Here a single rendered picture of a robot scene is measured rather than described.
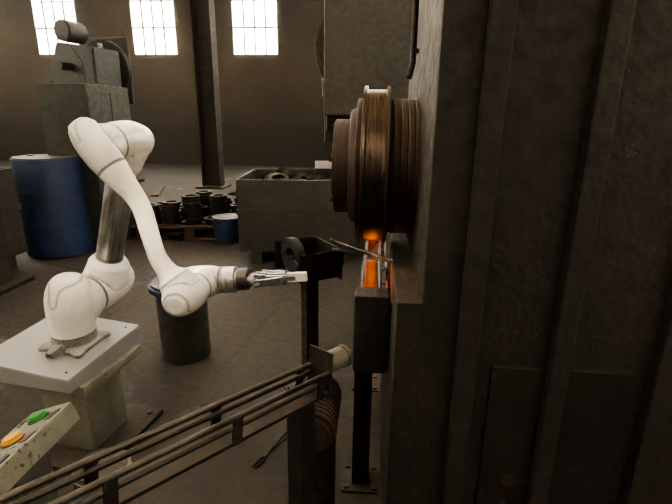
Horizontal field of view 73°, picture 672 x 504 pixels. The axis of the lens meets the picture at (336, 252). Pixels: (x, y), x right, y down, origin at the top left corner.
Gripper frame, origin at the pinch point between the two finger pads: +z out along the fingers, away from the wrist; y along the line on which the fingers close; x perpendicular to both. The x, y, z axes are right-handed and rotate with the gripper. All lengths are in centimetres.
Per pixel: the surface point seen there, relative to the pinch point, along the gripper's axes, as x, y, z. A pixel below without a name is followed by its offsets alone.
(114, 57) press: 178, -669, -417
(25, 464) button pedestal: -12, 73, -44
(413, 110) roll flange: 50, 11, 39
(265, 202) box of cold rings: -14, -232, -69
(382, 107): 52, 15, 31
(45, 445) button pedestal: -12, 67, -44
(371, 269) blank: 3.1, 4.7, 25.3
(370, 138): 44, 21, 27
